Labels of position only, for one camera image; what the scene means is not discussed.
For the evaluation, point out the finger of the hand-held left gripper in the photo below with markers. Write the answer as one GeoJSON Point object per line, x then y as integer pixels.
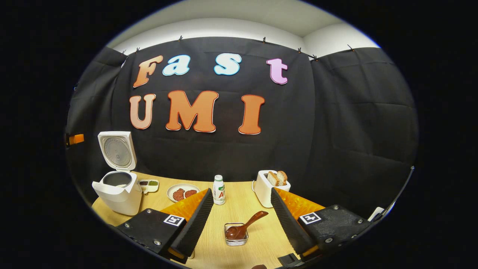
{"type": "Point", "coordinates": [76, 139]}

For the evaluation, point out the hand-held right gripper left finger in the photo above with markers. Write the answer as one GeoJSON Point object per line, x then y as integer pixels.
{"type": "Point", "coordinates": [196, 224]}

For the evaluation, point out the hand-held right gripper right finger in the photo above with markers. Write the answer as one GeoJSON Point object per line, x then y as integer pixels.
{"type": "Point", "coordinates": [289, 224]}

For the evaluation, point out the brown wooden spoon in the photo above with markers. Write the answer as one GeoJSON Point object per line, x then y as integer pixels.
{"type": "Point", "coordinates": [239, 231]}

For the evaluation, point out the white rice cooker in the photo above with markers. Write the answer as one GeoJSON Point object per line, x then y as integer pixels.
{"type": "Point", "coordinates": [119, 198]}

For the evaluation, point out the red-brown meat piece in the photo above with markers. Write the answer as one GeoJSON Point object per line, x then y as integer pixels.
{"type": "Point", "coordinates": [179, 194]}
{"type": "Point", "coordinates": [191, 193]}

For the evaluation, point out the white drink bottle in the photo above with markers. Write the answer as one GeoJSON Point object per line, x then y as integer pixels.
{"type": "Point", "coordinates": [219, 192]}

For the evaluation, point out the white oval plate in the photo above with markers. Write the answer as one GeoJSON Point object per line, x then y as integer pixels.
{"type": "Point", "coordinates": [175, 188]}

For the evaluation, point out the white toaster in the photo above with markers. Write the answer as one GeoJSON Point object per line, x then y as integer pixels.
{"type": "Point", "coordinates": [263, 192]}

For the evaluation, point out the toast bread slice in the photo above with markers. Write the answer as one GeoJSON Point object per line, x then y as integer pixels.
{"type": "Point", "coordinates": [282, 176]}
{"type": "Point", "coordinates": [273, 178]}

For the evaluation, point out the white divided sauce dish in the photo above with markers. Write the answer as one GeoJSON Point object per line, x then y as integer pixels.
{"type": "Point", "coordinates": [149, 185]}

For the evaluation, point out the black backdrop cloth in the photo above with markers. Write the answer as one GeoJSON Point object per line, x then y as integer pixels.
{"type": "Point", "coordinates": [336, 130]}

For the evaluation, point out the row of black cloth clips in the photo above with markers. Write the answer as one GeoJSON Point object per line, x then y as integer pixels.
{"type": "Point", "coordinates": [264, 40]}

